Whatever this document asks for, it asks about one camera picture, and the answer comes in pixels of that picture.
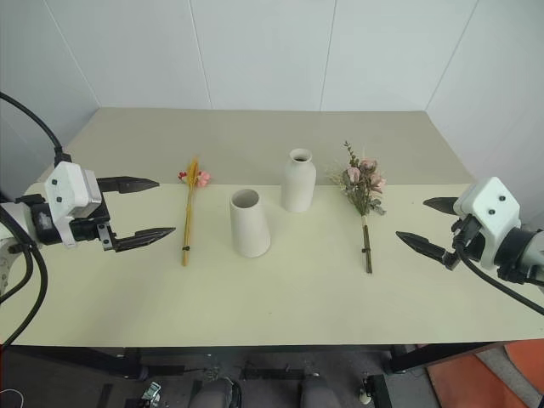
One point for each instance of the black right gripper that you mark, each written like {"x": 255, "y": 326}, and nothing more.
{"x": 472, "y": 240}

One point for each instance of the white tapered ceramic vase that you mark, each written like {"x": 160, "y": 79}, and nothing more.
{"x": 248, "y": 225}

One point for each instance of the small caster wheel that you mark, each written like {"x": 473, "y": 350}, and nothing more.
{"x": 365, "y": 389}
{"x": 151, "y": 392}

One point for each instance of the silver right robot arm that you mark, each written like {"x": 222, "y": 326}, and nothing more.
{"x": 520, "y": 253}

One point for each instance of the orange floor mat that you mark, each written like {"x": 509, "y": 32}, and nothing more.
{"x": 489, "y": 378}

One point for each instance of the black floor bar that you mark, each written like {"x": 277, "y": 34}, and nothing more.
{"x": 276, "y": 373}

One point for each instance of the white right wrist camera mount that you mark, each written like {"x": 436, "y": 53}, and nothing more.
{"x": 489, "y": 204}

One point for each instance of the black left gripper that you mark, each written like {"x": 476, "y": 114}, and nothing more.
{"x": 87, "y": 229}

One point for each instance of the white bottle-shaped ceramic vase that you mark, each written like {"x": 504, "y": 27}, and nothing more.
{"x": 298, "y": 183}

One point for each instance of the black metal table frame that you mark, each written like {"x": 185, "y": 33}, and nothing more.
{"x": 106, "y": 357}

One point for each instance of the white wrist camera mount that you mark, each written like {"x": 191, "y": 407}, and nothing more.
{"x": 489, "y": 204}
{"x": 64, "y": 191}

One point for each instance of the pink dried flower bouquet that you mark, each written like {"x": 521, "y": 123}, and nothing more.
{"x": 361, "y": 187}

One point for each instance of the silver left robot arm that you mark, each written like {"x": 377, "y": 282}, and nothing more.
{"x": 42, "y": 223}

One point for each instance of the yellow dried wheat bouquet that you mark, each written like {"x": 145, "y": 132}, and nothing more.
{"x": 188, "y": 212}

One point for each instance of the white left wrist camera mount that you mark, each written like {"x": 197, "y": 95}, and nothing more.
{"x": 64, "y": 191}

